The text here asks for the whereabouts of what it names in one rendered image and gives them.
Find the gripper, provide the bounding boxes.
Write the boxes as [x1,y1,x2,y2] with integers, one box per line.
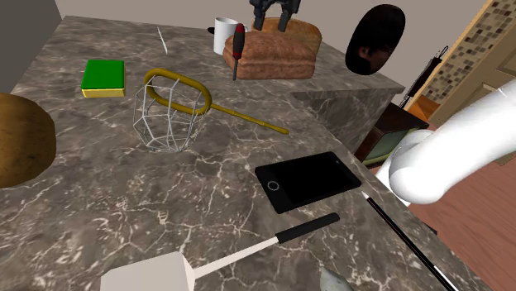
[249,0,302,34]

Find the brown bread loaf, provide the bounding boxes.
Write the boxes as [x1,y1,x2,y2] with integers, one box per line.
[222,31,317,81]
[251,17,323,56]

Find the red and black screwdriver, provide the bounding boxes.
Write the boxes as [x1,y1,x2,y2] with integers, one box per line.
[232,22,246,82]

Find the white mug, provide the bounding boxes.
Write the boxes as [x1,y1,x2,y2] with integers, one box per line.
[213,17,249,55]

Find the black oval object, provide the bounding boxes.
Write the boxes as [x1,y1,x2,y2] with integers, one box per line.
[345,3,407,77]

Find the dark wooden chair, green cushion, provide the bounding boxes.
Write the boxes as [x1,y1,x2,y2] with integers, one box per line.
[354,102,432,167]

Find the black tablet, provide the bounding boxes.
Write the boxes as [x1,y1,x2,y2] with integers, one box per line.
[254,150,363,215]

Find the green and yellow sponge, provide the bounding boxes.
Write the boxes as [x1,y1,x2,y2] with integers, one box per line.
[80,59,127,99]

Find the thin black stick, white tips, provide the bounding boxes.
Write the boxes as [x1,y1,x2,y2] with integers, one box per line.
[361,190,461,291]

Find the brown round potato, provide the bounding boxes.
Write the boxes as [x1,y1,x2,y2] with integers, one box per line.
[0,92,57,190]

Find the wire skimmer with gold handle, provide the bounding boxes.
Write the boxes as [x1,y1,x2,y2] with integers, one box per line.
[133,68,290,154]

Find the black long-handled tool on wall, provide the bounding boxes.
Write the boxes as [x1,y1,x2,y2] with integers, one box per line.
[398,45,450,109]

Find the white spatula with black handle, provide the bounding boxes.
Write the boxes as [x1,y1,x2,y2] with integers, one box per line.
[99,212,342,291]

